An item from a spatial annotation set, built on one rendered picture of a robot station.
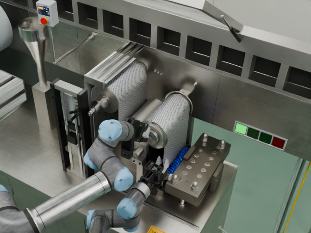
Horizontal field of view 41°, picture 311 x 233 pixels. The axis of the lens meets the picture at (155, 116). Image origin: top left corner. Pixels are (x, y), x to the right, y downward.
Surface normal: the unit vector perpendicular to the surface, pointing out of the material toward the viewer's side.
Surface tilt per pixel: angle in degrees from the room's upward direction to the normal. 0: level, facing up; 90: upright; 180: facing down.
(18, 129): 0
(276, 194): 0
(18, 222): 19
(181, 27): 90
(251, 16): 90
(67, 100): 90
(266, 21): 90
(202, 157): 0
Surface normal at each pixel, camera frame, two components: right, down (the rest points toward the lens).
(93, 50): -0.49, 0.55
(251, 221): 0.04, -0.77
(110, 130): -0.36, -0.07
